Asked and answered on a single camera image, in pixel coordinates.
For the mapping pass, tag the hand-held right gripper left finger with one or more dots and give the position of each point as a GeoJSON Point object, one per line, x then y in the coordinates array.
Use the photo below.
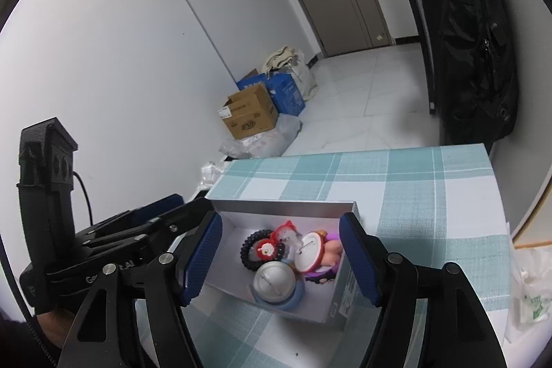
{"type": "Point", "coordinates": [202, 260]}

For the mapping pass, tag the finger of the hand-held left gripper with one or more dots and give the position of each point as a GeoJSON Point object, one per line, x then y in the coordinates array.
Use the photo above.
{"type": "Point", "coordinates": [159, 204]}
{"type": "Point", "coordinates": [172, 223]}

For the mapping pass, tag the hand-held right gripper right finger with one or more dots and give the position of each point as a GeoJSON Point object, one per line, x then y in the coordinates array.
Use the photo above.
{"type": "Point", "coordinates": [358, 260]}

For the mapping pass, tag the pink purple toy figure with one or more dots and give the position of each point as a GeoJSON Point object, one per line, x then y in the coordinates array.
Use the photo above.
{"type": "Point", "coordinates": [332, 253]}

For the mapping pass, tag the round white badge red rim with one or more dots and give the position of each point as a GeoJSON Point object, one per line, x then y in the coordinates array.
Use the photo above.
{"type": "Point", "coordinates": [311, 251]}

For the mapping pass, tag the grey cardboard box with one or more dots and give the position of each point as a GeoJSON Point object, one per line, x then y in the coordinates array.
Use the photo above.
{"type": "Point", "coordinates": [241, 230]}

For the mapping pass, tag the red white round hair accessory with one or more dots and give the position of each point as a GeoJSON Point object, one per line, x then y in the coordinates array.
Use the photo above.
{"type": "Point", "coordinates": [264, 250]}

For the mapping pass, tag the round badge with blue rim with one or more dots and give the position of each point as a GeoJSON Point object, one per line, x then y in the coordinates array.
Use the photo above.
{"type": "Point", "coordinates": [276, 279]}

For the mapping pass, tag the person's left forearm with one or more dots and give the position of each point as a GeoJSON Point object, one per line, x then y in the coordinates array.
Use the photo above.
{"type": "Point", "coordinates": [17, 346]}

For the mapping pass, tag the person's left hand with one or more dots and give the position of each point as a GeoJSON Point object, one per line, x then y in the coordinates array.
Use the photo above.
{"type": "Point", "coordinates": [56, 327]}

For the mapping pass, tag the silver plastic parcel bag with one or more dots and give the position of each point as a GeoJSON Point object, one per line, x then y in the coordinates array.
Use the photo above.
{"type": "Point", "coordinates": [211, 174]}

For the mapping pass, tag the teal checked tablecloth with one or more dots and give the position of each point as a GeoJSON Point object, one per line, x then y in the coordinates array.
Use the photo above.
{"type": "Point", "coordinates": [409, 187]}

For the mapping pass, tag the brown cardboard box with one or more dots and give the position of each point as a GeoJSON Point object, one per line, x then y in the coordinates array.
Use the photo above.
{"type": "Point", "coordinates": [250, 118]}

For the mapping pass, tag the white plastic parcel bag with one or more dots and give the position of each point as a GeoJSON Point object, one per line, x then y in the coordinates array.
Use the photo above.
{"type": "Point", "coordinates": [276, 135]}

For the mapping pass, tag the blue cardboard box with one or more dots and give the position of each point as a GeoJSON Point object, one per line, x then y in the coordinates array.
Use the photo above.
{"type": "Point", "coordinates": [287, 92]}

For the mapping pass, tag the white green plastic bag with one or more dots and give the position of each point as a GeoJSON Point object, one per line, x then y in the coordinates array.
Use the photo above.
{"type": "Point", "coordinates": [532, 290]}

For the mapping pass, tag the cream cloth bag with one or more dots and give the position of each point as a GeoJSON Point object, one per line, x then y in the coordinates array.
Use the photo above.
{"type": "Point", "coordinates": [284, 57]}

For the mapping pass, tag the black backpack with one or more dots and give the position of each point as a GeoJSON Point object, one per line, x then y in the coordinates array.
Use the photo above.
{"type": "Point", "coordinates": [470, 49]}

